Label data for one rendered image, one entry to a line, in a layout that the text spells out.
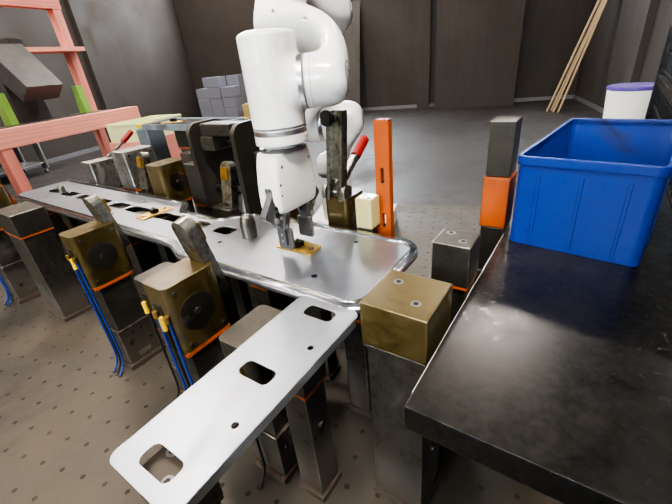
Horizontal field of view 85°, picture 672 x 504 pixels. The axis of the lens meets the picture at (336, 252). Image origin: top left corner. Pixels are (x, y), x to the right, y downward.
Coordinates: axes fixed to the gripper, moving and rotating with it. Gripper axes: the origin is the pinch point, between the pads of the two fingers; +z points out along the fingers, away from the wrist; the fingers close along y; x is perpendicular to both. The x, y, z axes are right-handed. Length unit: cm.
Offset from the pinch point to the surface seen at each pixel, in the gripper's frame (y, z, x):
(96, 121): -170, 9, -437
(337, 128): -15.7, -15.3, 0.3
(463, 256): 3.8, -3.7, 30.8
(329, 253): -0.2, 3.0, 6.8
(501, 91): -913, 70, -155
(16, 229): 21, 4, -76
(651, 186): -8.4, -10.6, 48.1
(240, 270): 10.7, 3.3, -4.3
